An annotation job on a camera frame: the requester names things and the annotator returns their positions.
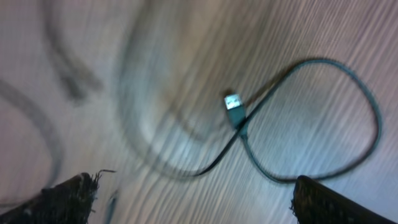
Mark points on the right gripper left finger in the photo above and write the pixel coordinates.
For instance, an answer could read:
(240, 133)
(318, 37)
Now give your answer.
(70, 202)

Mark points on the black usb cable short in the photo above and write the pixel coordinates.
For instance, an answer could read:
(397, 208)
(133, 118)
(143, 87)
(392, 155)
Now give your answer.
(314, 117)

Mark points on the black usb cable long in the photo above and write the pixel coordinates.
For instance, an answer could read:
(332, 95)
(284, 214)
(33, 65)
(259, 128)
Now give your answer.
(74, 76)

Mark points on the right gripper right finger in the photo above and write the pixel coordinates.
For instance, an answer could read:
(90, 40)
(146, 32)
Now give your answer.
(313, 203)

